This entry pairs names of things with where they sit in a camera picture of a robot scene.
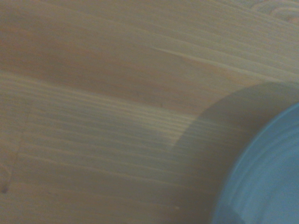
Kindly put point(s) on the blue round plate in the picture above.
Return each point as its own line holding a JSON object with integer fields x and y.
{"x": 268, "y": 175}

